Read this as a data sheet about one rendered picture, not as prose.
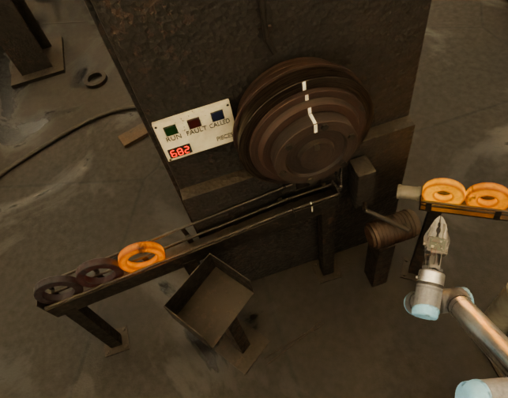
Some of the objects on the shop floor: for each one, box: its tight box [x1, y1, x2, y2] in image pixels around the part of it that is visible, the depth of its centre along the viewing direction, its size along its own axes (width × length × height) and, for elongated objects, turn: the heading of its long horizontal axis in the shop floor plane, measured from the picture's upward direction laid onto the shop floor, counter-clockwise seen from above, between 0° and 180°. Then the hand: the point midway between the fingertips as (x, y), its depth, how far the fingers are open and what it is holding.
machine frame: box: [83, 0, 431, 282], centre depth 193 cm, size 73×108×176 cm
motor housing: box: [364, 209, 422, 287], centre depth 212 cm, size 13×22×54 cm, turn 112°
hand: (439, 219), depth 168 cm, fingers closed
